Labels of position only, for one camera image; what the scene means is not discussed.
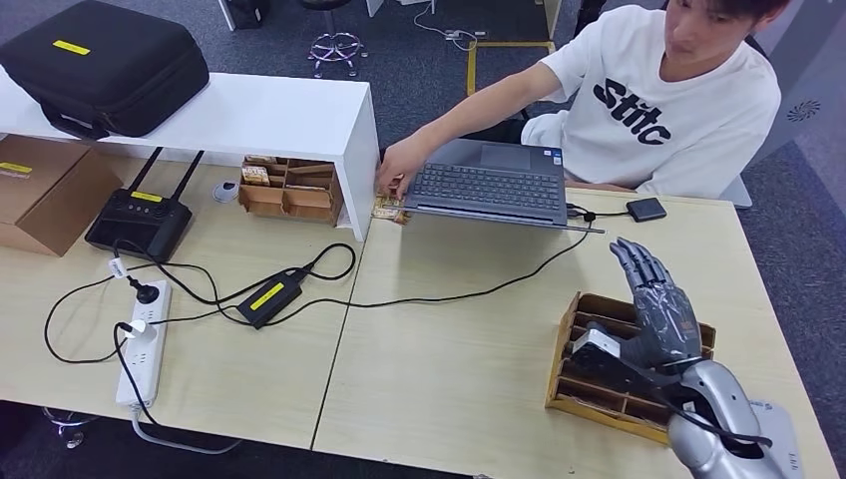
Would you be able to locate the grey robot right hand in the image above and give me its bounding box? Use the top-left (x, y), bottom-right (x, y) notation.
top-left (585, 237), bottom-right (704, 375)

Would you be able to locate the person's right hand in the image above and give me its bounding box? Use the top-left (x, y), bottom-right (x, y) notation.
top-left (376, 131), bottom-right (436, 200)

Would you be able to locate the gold key card pile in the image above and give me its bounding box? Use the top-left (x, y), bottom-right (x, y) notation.
top-left (371, 175), bottom-right (411, 227)

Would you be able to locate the small cardboard card organizer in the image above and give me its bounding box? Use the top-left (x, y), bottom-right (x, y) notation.
top-left (237, 155), bottom-right (345, 228)

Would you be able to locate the grey card reader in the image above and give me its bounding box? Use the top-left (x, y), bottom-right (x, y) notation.
top-left (745, 398), bottom-right (805, 479)

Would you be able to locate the person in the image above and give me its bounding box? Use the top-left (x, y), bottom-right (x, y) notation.
top-left (376, 0), bottom-right (794, 200)

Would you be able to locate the large cardboard slotted organizer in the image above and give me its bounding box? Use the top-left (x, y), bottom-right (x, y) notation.
top-left (544, 291), bottom-right (717, 446)

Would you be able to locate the grey laptop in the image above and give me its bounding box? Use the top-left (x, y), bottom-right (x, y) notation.
top-left (381, 137), bottom-right (606, 235)

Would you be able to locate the small black box device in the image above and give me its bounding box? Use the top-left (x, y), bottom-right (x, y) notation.
top-left (626, 197), bottom-right (668, 224)

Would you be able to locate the yellow floor tape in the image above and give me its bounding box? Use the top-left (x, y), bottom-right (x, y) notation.
top-left (465, 40), bottom-right (559, 99)

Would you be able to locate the chrome base stool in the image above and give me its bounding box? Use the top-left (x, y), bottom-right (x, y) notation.
top-left (298, 0), bottom-right (369, 79)

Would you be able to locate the white desk shelf riser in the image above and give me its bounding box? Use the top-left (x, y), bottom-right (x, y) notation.
top-left (0, 66), bottom-right (383, 242)

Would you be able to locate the black power adapter yellow label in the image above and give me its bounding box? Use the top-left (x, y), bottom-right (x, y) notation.
top-left (236, 267), bottom-right (305, 330)

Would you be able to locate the black floor box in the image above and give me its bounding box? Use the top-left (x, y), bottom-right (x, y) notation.
top-left (224, 0), bottom-right (271, 31)

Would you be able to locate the black upright stand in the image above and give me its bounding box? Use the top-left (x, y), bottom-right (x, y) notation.
top-left (573, 0), bottom-right (608, 38)

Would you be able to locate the black router with antennas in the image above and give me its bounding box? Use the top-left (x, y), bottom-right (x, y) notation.
top-left (84, 148), bottom-right (207, 264)

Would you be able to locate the grey partition screen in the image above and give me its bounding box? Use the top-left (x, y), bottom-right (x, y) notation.
top-left (720, 0), bottom-right (846, 210)

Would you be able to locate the black carrying case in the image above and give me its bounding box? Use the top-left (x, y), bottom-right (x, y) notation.
top-left (0, 0), bottom-right (211, 142)

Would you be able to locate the white power strip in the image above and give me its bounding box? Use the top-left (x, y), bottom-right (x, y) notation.
top-left (115, 279), bottom-right (174, 409)

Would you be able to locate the brown cardboard box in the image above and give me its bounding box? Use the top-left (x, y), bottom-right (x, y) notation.
top-left (0, 135), bottom-right (124, 259)

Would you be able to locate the chrome chair base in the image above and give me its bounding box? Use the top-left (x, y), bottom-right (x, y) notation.
top-left (42, 406), bottom-right (101, 451)

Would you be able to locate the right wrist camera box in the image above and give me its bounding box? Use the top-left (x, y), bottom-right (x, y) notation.
top-left (570, 328), bottom-right (668, 396)

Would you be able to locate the short black usb cable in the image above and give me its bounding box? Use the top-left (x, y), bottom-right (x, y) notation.
top-left (566, 205), bottom-right (630, 224)

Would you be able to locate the white floor cable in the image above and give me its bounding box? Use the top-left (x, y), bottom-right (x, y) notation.
top-left (412, 3), bottom-right (477, 53)

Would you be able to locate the black laptop power cable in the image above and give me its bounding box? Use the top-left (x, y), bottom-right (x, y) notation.
top-left (260, 205), bottom-right (597, 330)

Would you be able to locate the black cable with white plug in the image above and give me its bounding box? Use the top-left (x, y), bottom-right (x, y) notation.
top-left (43, 273), bottom-right (242, 428)

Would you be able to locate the grey power strip cord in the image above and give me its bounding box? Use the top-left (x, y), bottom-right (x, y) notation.
top-left (129, 404), bottom-right (242, 456)

